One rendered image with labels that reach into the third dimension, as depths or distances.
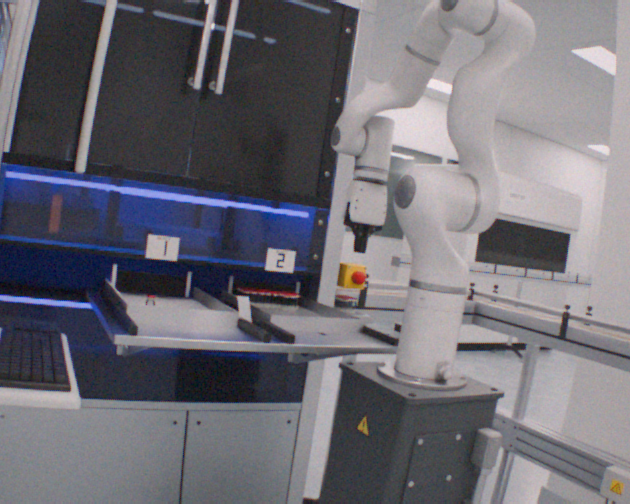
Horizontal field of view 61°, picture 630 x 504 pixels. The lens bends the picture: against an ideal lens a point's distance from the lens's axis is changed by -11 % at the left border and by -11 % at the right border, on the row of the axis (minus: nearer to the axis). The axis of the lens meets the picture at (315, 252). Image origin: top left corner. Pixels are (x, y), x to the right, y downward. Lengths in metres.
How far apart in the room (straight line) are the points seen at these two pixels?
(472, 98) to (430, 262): 0.33
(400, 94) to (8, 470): 1.38
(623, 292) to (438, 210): 1.60
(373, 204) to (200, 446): 0.84
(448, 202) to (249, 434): 0.97
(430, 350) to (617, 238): 1.60
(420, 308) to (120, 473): 0.97
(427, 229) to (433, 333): 0.20
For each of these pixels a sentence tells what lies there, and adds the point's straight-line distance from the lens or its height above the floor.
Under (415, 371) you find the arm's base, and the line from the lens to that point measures 1.19.
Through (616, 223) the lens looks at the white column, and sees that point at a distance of 2.66.
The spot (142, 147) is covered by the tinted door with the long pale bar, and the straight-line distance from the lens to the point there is 1.55.
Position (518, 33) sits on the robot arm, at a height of 1.58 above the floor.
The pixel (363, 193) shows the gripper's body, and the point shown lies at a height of 1.22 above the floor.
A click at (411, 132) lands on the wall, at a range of 7.69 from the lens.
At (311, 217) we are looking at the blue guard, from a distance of 1.71.
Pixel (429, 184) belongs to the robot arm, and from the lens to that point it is 1.12.
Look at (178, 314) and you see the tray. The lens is 1.32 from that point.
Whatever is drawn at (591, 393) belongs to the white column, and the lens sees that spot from 2.70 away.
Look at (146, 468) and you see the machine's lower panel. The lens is 1.73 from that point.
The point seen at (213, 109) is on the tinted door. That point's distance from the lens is 1.61.
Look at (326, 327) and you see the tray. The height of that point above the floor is 0.89.
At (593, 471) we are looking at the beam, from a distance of 2.01.
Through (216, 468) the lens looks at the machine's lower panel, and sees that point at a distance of 1.79.
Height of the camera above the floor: 1.15
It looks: 3 degrees down
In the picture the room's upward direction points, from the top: 8 degrees clockwise
